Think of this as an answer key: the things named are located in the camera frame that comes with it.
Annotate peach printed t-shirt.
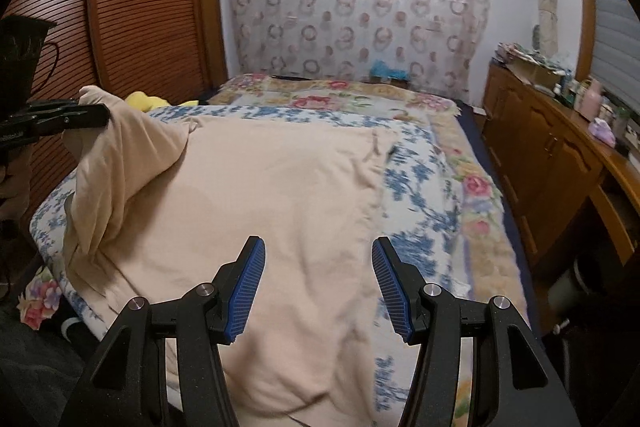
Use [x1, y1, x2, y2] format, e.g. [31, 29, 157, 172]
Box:
[63, 86, 399, 426]

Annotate yellow pikachu plush toy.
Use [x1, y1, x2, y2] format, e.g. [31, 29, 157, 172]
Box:
[125, 91, 170, 113]

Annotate pink floral bed quilt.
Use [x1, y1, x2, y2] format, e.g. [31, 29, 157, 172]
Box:
[16, 74, 532, 427]

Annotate blue floral white blanket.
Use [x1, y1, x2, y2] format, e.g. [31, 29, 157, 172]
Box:
[30, 99, 462, 426]

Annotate brown louvered wardrobe door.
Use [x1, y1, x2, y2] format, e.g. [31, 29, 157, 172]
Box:
[0, 0, 229, 233]

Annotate wooden sideboard cabinet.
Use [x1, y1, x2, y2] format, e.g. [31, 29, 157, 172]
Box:
[483, 62, 639, 267]

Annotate blue tissue box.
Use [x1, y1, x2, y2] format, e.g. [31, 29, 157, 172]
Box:
[369, 61, 410, 88]

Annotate purple cloth bundle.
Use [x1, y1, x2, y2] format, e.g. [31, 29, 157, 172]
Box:
[588, 117, 616, 148]

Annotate pile of papers and boxes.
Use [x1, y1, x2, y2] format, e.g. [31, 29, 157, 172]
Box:
[496, 42, 566, 90]

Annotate pink bottle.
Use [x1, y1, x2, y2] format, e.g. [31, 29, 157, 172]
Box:
[579, 79, 602, 121]

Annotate circle patterned lace curtain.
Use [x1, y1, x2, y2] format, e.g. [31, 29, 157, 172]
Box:
[230, 0, 490, 100]

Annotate grey window blind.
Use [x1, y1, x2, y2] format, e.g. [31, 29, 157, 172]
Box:
[591, 0, 640, 113]

